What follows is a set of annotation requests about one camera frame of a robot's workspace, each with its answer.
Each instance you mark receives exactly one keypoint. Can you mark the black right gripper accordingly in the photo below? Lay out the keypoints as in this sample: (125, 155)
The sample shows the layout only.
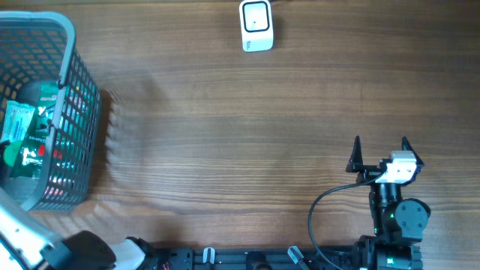
(368, 172)

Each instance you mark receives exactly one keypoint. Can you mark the green 3M gloves package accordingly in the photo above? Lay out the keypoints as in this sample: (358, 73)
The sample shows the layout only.
(30, 158)

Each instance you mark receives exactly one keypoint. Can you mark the light blue wipes packet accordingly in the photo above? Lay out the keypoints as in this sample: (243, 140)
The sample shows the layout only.
(17, 120)

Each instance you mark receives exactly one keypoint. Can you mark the green lid jar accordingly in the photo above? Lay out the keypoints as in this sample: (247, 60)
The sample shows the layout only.
(11, 151)

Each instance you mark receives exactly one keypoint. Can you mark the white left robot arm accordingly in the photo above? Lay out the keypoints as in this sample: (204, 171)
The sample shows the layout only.
(28, 244)

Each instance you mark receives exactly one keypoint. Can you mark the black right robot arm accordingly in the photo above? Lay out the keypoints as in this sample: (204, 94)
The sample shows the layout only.
(398, 223)

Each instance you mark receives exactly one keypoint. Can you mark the white barcode scanner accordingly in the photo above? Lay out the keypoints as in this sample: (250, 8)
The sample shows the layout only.
(257, 33)

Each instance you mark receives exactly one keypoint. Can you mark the grey plastic shopping basket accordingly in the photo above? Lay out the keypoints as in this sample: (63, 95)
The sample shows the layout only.
(40, 48)

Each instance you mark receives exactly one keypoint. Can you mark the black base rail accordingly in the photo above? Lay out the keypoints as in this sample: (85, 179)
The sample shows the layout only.
(292, 258)

